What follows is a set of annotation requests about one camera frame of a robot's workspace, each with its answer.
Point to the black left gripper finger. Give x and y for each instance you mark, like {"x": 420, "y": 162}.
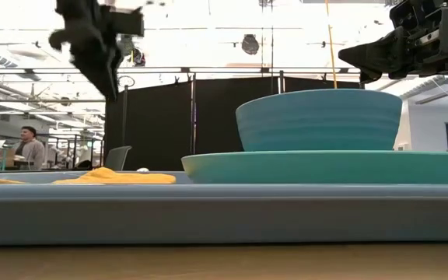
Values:
{"x": 99, "y": 74}

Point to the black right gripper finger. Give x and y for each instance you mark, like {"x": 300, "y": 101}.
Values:
{"x": 375, "y": 54}
{"x": 368, "y": 77}

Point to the blue ribbed bowl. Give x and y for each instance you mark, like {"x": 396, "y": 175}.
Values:
{"x": 319, "y": 120}

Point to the teal round plate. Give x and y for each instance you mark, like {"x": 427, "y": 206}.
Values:
{"x": 325, "y": 167}

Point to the orange cloth napkin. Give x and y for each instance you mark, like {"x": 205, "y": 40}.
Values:
{"x": 111, "y": 177}

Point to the blue plastic tray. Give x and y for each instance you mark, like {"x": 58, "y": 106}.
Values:
{"x": 208, "y": 218}

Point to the black round hanging lamp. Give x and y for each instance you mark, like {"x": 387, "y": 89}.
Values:
{"x": 136, "y": 56}
{"x": 250, "y": 44}

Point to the black curtain partition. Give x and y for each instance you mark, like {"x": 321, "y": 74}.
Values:
{"x": 162, "y": 124}

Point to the grey office chair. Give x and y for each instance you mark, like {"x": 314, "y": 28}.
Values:
{"x": 117, "y": 157}

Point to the person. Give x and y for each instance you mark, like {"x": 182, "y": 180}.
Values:
{"x": 31, "y": 149}

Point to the black metal workstation frame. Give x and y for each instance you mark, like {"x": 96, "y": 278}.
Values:
{"x": 72, "y": 151}

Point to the long grey horizontal rail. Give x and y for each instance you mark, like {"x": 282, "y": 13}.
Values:
{"x": 224, "y": 70}

